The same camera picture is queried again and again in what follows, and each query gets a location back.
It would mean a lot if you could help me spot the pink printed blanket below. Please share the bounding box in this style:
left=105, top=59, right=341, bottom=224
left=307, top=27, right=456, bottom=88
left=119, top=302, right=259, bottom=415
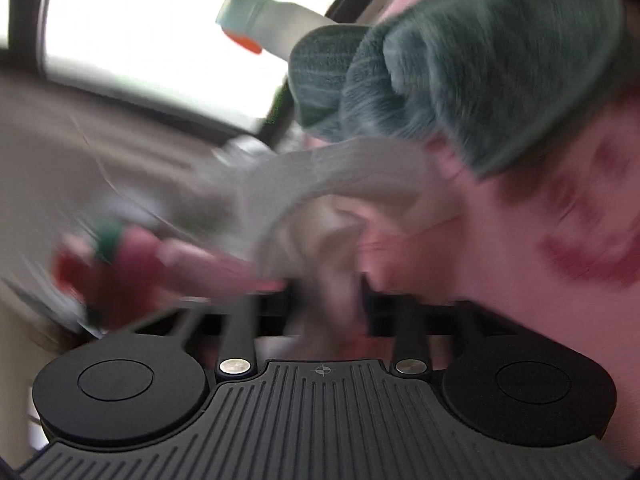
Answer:
left=350, top=0, right=640, bottom=461

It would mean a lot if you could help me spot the pink water bottle green ring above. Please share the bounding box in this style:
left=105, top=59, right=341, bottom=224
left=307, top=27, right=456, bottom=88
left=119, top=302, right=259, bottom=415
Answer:
left=52, top=217, right=286, bottom=335

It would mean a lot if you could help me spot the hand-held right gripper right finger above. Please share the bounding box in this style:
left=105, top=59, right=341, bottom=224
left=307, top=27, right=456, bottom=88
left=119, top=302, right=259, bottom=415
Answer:
left=365, top=280, right=501, bottom=375

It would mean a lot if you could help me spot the light blue bottle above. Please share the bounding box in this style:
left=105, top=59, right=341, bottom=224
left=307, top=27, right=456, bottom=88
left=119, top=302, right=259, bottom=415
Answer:
left=215, top=0, right=343, bottom=63

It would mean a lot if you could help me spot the teal towel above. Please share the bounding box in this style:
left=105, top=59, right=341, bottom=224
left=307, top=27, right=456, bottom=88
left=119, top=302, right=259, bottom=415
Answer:
left=289, top=0, right=626, bottom=178

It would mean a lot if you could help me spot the window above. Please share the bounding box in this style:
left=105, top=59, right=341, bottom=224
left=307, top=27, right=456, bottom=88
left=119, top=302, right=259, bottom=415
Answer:
left=39, top=0, right=373, bottom=128

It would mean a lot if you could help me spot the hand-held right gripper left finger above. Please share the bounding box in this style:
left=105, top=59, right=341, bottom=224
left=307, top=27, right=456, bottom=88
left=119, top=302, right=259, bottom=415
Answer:
left=132, top=285, right=288, bottom=377

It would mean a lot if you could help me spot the grey cleaning cloth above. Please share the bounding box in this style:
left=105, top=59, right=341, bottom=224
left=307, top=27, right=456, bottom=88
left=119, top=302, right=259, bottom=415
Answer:
left=200, top=137, right=451, bottom=343

